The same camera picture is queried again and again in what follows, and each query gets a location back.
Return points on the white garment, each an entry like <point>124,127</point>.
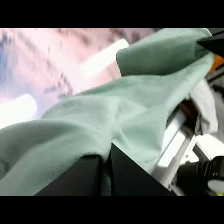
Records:
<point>206,106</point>

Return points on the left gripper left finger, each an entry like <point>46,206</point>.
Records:
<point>78,180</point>

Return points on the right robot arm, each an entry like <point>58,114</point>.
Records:
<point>203,175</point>

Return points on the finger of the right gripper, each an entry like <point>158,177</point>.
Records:
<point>213,42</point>

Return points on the pale green garment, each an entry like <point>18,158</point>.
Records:
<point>133,100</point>

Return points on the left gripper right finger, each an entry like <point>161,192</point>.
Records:
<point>133,178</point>

